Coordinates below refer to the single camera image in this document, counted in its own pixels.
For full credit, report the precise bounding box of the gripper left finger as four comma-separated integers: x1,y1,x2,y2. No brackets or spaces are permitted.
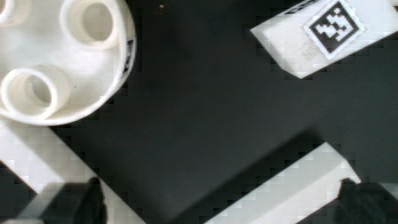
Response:
16,176,110,224

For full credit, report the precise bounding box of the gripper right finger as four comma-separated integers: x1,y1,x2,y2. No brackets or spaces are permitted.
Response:
334,179,398,224

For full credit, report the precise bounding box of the white U-shaped fence frame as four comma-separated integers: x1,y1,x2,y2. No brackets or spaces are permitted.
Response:
0,119,398,224

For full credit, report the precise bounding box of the white stool leg with tag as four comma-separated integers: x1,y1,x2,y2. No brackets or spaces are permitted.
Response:
251,0,398,78

